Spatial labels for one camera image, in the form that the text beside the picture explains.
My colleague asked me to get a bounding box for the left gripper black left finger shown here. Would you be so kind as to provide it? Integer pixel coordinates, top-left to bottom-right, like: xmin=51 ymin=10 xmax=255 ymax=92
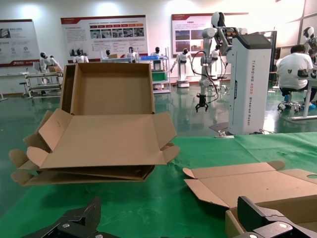
xmin=23 ymin=197 xmax=102 ymax=238

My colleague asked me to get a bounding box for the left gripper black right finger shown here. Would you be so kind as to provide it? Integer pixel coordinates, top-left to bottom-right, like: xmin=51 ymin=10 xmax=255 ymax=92
xmin=232 ymin=195 xmax=317 ymax=238

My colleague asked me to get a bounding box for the open cardboard box with hole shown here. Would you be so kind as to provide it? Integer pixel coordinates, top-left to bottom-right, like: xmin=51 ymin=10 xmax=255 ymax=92
xmin=182 ymin=160 xmax=317 ymax=238

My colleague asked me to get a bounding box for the flattened cardboard box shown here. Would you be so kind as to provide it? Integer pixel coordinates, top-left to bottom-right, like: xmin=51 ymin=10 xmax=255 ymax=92
xmin=8 ymin=64 xmax=175 ymax=175
xmin=10 ymin=165 xmax=156 ymax=187

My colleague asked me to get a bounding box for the large open cardboard box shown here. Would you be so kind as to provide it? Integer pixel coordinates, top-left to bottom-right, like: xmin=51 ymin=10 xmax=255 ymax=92
xmin=38 ymin=62 xmax=181 ymax=170

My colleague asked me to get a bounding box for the green table cloth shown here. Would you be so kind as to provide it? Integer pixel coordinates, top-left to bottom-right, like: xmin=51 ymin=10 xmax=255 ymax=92
xmin=0 ymin=132 xmax=317 ymax=238

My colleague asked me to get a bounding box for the wheeled office stool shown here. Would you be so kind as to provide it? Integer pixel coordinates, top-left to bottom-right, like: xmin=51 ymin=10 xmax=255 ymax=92
xmin=277 ymin=87 xmax=303 ymax=113

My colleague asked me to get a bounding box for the white wheeled robot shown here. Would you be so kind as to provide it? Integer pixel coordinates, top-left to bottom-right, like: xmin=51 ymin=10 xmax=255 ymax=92
xmin=209 ymin=11 xmax=273 ymax=136

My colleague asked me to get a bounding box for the metal roller rack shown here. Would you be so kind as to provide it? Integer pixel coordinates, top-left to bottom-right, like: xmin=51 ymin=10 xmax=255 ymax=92
xmin=23 ymin=71 xmax=64 ymax=99

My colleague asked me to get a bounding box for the seated person in white shirt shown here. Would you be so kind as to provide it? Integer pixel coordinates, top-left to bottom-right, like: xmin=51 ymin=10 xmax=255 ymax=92
xmin=275 ymin=44 xmax=317 ymax=110

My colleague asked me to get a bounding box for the metal shelf rack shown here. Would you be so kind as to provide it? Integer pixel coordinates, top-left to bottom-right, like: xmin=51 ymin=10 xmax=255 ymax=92
xmin=138 ymin=55 xmax=172 ymax=95

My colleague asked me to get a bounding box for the wide wall poster with photos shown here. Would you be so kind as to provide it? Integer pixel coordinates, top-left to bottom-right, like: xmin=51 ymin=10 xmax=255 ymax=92
xmin=60 ymin=15 xmax=150 ymax=63

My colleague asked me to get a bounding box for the white red wall poster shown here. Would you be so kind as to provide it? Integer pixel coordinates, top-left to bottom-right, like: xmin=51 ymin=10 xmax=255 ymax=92
xmin=0 ymin=19 xmax=40 ymax=68

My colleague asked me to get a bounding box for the wall poster with landscape photos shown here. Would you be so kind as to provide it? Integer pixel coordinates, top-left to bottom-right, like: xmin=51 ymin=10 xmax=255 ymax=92
xmin=171 ymin=12 xmax=249 ymax=56

